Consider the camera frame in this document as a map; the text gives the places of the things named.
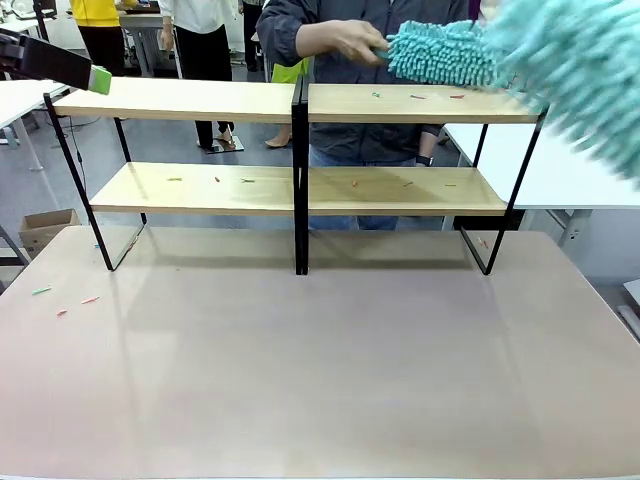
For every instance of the person's right forearm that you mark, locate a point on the person's right forearm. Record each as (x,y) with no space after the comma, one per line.
(280,30)

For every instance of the teal chenille duster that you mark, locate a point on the teal chenille duster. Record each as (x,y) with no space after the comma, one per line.
(575,65)
(440,55)

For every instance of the black wristwatch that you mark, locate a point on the black wristwatch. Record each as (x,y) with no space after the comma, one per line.
(424,160)

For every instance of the aluminium rail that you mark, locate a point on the aluminium rail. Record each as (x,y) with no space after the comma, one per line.
(631,312)

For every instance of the white side table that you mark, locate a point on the white side table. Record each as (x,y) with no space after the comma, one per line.
(20,100)
(550,175)

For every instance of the person in white shirt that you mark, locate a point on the person in white shirt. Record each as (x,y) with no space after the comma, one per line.
(200,45)

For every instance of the brown cardboard box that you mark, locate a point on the brown cardboard box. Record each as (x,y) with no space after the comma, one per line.
(47,230)

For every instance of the black stand pole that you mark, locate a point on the black stand pole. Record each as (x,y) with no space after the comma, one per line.
(41,20)

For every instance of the lime green cloth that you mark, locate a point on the lime green cloth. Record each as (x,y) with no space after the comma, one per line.
(290,71)

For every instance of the person in black clothes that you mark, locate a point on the person in black clothes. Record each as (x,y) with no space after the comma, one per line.
(251,35)

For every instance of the wood shelf unit black frame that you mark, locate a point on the wood shelf unit black frame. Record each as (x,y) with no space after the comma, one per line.
(200,102)
(400,107)

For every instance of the person's right hand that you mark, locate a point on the person's right hand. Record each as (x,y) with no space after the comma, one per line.
(340,40)

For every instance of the grey background table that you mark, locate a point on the grey background table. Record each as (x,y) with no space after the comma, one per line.
(145,22)

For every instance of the bare foot in background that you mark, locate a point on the bare foot in background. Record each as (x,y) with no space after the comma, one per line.
(279,142)

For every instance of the person in purple garment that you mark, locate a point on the person in purple garment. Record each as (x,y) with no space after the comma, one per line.
(477,10)

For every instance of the person in yellow jacket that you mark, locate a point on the person in yellow jacket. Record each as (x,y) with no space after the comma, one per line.
(97,30)

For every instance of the person's left forearm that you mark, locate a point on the person's left forearm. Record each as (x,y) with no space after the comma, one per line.
(430,142)

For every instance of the shiny floor plate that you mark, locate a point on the shiny floor plate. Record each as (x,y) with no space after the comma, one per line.
(226,145)

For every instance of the person in grey jacket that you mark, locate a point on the person in grey jacket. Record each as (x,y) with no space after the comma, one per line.
(350,135)

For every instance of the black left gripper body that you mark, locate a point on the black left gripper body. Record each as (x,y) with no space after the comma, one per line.
(10,52)

